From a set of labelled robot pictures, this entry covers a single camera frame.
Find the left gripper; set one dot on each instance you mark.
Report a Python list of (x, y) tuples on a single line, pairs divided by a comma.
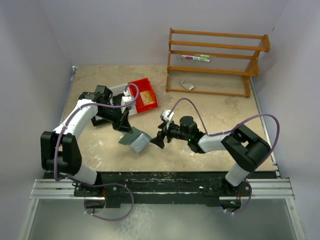
[(120, 120)]

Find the black bin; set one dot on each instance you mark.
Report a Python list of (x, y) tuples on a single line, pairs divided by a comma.
[(100, 119)]

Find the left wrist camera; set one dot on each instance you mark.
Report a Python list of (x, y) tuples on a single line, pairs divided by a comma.
[(127, 100)]

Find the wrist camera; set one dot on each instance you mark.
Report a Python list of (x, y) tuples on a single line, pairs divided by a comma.
[(127, 100), (167, 117)]

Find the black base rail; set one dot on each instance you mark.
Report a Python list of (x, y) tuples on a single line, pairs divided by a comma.
[(207, 188)]

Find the red bin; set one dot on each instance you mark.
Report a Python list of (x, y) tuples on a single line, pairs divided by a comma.
[(144, 84)]

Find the white bin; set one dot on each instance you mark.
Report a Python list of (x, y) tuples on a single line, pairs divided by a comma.
[(117, 93)]

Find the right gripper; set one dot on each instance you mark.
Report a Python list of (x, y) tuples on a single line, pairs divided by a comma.
[(165, 133)]

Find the gold card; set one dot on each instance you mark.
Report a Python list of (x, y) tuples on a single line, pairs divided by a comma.
[(146, 97)]

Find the grey clip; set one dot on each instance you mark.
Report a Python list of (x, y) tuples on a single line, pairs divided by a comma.
[(180, 58)]

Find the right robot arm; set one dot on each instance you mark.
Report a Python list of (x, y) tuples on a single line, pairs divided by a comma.
[(247, 149)]

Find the purple marker pen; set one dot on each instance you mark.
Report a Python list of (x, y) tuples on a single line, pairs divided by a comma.
[(196, 58)]

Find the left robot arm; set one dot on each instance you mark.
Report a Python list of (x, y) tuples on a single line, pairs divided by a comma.
[(60, 152)]

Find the wooden shelf rack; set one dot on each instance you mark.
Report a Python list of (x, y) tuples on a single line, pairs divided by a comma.
[(236, 55)]

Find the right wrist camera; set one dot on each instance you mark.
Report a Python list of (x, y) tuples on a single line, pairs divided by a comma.
[(167, 117)]

